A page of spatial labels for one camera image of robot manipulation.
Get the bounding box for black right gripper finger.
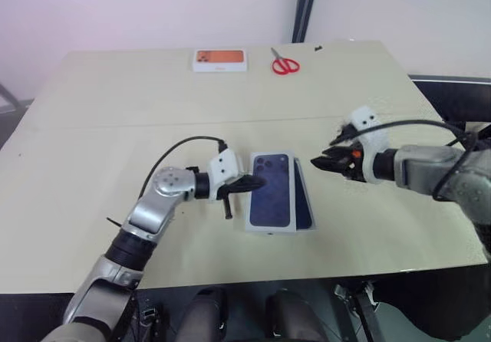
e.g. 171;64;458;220
310;146;352;173
328;123;360;146

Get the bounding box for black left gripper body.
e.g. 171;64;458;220
217;179;249;205

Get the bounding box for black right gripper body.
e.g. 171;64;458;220
341;145;371;183

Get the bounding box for dark blue phone box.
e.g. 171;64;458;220
244;150;299;238

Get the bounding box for dark blue smartphone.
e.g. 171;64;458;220
295;159;317;229

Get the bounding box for orange printed phone box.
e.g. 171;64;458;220
191;48;250;74

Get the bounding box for dark rounded shape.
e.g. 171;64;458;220
183;285;232;342
265;288;328;342

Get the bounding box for dark side table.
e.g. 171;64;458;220
407;74;491;128

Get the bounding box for black metal stand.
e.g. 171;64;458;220
332;280;386;342

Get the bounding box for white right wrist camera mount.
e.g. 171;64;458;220
346;104;390;184

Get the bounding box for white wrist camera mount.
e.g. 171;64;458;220
346;104;390;184
207;147;247;203

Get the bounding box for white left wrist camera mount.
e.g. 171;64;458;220
207;147;247;203

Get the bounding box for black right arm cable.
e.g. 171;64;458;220
355;118;481;202

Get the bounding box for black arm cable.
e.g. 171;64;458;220
355;118;481;202
139;136;229;206

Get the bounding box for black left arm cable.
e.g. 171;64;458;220
139;136;229;206

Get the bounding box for red handled scissors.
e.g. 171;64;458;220
269;47;302;77

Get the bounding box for dark window frame post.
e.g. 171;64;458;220
291;0;321;44

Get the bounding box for grey metal frame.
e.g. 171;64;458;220
0;82;25;117

